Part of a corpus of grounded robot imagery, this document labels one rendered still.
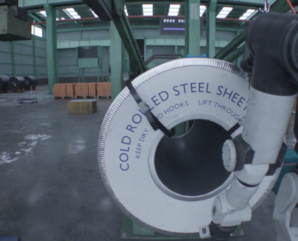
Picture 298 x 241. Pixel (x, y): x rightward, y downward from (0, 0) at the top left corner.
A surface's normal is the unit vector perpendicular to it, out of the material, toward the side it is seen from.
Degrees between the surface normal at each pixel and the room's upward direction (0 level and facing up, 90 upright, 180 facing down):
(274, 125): 106
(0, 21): 89
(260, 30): 74
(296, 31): 80
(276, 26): 60
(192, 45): 90
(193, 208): 90
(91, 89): 90
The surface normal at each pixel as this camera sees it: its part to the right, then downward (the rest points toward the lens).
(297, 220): -0.02, -0.95
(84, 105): -0.02, 0.22
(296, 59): -0.03, 0.47
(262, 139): -0.55, 0.42
